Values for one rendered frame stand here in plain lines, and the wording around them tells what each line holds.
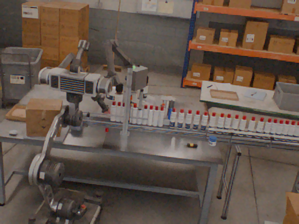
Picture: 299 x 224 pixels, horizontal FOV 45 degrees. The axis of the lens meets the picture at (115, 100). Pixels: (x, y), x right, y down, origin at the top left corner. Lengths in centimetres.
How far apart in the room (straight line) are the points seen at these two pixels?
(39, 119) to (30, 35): 391
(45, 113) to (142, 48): 497
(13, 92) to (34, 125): 252
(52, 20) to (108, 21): 165
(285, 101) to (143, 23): 400
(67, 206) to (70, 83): 106
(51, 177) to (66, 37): 436
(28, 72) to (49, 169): 305
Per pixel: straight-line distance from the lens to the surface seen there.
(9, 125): 354
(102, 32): 802
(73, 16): 660
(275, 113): 460
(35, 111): 317
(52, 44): 683
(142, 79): 321
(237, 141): 360
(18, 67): 553
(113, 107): 344
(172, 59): 783
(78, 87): 279
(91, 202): 346
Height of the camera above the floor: 246
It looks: 23 degrees down
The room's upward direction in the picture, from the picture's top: 4 degrees clockwise
